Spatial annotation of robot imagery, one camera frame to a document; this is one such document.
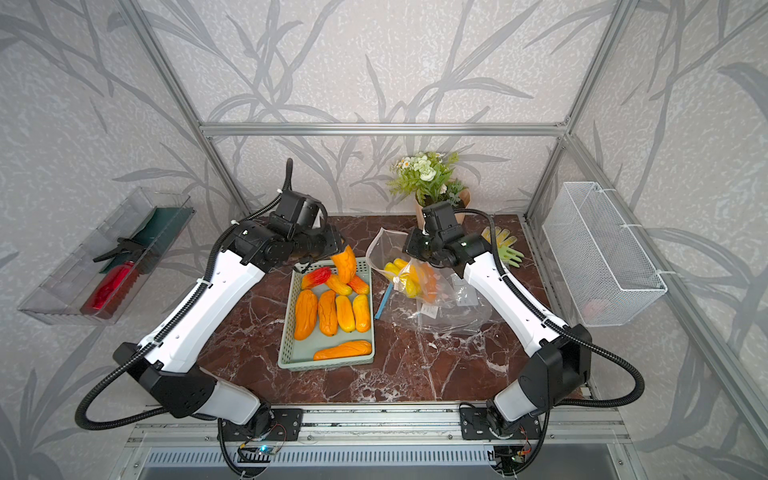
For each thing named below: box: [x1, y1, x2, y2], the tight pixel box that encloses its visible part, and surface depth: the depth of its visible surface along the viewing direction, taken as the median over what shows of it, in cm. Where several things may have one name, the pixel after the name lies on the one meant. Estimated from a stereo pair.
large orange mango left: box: [294, 289, 318, 341], surface depth 90 cm
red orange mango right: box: [346, 275, 370, 295], surface depth 96 cm
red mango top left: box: [301, 267, 333, 290], surface depth 98 cm
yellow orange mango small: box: [326, 275, 353, 296], surface depth 97 cm
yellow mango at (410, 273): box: [384, 258, 423, 298], surface depth 86 cm
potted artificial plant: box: [386, 151, 471, 231], surface depth 97 cm
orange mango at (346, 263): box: [332, 245, 357, 283], surface depth 74 cm
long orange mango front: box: [313, 340, 372, 361], surface depth 83 cm
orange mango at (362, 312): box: [353, 294, 371, 333], surface depth 91 cm
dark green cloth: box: [99, 207, 195, 274], surface depth 70 cm
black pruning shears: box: [93, 237, 146, 262], surface depth 67 cm
